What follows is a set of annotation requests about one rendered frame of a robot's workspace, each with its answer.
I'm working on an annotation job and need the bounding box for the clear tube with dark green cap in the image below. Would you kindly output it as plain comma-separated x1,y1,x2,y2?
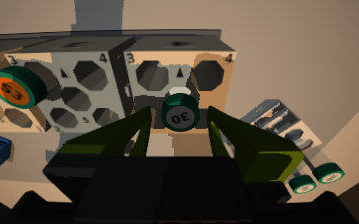
287,165,317,194

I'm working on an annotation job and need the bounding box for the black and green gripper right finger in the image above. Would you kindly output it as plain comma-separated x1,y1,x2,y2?
207,106,304,184

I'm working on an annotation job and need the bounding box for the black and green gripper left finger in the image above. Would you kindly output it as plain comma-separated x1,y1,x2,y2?
55,106,152,156

